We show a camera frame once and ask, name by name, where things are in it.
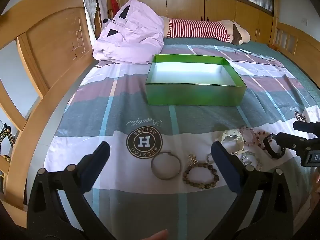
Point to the silver bangle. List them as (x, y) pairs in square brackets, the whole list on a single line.
[(153, 170)]

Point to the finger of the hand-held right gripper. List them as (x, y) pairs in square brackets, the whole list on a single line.
[(306, 127), (290, 141)]

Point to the person's right hand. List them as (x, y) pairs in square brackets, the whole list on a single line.
[(316, 180)]

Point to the printed plaid bed sheet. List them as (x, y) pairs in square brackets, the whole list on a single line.
[(112, 100)]

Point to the wooden bed footboard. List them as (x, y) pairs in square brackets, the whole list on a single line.
[(295, 40)]

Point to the wooden bed headboard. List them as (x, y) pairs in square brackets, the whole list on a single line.
[(50, 45)]

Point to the green cardboard box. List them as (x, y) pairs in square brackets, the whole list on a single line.
[(192, 92)]

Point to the white wrist watch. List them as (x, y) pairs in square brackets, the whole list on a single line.
[(238, 143)]

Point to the pink quilt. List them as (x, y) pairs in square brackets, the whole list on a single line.
[(130, 35)]

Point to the white towel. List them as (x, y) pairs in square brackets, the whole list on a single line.
[(89, 10)]

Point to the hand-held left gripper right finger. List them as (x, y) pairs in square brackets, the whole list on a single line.
[(222, 160)]

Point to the white wall socket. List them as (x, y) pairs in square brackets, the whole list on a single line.
[(304, 21)]

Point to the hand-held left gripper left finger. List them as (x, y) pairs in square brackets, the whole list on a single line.
[(97, 160)]

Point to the plush toy with striped shirt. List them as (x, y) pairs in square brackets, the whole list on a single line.
[(197, 28)]

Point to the black wrist watch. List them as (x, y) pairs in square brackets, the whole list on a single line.
[(268, 152)]

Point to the person's left hand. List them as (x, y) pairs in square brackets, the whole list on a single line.
[(157, 235)]

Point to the wooden wall cabinets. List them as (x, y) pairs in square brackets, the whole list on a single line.
[(190, 5)]

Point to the red cloth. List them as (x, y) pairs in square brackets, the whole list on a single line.
[(114, 6)]

